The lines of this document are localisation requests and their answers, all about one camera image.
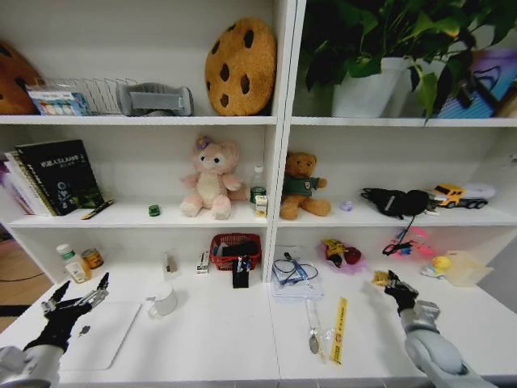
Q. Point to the yellow white toy truck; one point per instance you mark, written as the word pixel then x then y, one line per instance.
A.
pixel 452 194

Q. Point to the yellow chopsticks packet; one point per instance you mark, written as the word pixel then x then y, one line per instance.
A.
pixel 338 331

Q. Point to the clear plastic document case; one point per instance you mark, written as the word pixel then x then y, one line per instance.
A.
pixel 297 293

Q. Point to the small yellow white carton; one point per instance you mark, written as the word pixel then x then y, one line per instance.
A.
pixel 261 207

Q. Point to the small green toy car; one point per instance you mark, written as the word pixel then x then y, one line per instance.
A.
pixel 154 210

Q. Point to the black pen holder with pens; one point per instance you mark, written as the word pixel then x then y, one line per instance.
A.
pixel 241 277

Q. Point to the small yellow snack packet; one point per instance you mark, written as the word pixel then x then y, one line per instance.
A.
pixel 379 278

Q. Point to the spiral notebooks stack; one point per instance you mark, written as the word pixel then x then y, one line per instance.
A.
pixel 22 186

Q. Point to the brown cookie plush cushion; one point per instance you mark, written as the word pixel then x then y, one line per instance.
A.
pixel 14 81

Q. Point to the pink toy glasses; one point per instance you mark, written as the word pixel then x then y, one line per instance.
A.
pixel 408 246

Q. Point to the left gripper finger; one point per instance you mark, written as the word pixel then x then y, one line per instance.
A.
pixel 99 293
pixel 56 294

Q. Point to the yellow duck toy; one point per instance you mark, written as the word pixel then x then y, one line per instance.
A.
pixel 438 264

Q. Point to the colourful sticky notes box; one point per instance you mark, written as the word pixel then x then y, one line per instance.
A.
pixel 56 102

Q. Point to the pink plush bunny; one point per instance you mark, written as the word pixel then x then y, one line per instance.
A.
pixel 210 178

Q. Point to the black item in basket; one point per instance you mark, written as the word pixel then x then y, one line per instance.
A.
pixel 242 248

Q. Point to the white shelf unit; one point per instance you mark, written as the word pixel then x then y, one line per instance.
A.
pixel 278 161

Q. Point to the brown teddy bear green shirt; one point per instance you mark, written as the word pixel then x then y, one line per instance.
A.
pixel 303 186

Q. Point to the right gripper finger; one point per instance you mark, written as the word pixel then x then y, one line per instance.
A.
pixel 381 286
pixel 400 283

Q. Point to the small black binder clip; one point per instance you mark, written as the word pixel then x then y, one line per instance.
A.
pixel 85 330

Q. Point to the small orange tin can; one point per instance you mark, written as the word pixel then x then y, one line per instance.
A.
pixel 93 258

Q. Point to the white ceramic mug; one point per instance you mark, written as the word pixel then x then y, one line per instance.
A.
pixel 163 299

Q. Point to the translucent plastic container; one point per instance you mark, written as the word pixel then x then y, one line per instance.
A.
pixel 468 268

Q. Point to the white tablet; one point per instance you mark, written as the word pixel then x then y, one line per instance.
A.
pixel 105 335

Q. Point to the purple blue gift bag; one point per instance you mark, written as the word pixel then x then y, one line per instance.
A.
pixel 484 89

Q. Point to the wrapped metal spoon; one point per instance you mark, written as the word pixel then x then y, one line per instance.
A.
pixel 314 343

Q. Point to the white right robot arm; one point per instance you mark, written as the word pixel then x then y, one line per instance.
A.
pixel 436 347

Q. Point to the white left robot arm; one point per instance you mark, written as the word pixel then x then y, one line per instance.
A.
pixel 24 363

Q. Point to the clear water bottle green label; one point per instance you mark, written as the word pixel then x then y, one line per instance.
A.
pixel 257 184

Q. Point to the black hardcover book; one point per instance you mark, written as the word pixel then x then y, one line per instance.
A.
pixel 60 174

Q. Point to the round cookie plush cushion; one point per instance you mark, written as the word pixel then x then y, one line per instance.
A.
pixel 242 64

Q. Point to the red plastic basket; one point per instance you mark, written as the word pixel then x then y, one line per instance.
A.
pixel 218 258

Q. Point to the black yellow pen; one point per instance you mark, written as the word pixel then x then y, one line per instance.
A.
pixel 97 209

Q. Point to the juice bottle white cap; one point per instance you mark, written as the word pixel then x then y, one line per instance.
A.
pixel 74 264

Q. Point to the white plant pot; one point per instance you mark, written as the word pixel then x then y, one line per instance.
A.
pixel 367 91

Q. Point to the green leafy plant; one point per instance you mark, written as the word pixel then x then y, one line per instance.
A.
pixel 404 28

